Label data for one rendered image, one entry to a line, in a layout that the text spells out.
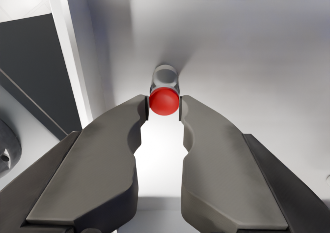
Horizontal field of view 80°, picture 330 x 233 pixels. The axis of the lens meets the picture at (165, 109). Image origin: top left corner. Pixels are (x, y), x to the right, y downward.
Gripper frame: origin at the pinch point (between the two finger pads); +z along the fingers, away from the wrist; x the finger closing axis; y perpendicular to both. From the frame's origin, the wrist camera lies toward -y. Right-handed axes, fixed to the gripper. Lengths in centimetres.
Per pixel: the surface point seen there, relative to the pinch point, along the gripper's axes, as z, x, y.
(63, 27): 5.7, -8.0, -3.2
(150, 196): 5.4, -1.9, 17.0
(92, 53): 4.4, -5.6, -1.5
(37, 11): 93, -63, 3
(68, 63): 5.7, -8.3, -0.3
